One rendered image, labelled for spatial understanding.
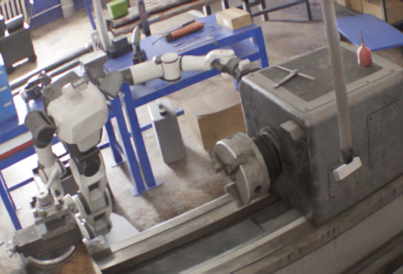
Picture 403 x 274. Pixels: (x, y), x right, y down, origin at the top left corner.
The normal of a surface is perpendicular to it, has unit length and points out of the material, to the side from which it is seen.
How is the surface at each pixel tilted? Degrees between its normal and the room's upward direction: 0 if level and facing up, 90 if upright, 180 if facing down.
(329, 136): 90
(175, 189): 0
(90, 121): 110
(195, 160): 0
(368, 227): 90
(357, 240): 90
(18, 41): 90
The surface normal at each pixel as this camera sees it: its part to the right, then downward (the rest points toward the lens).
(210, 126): 0.38, 0.42
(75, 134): 0.66, 0.57
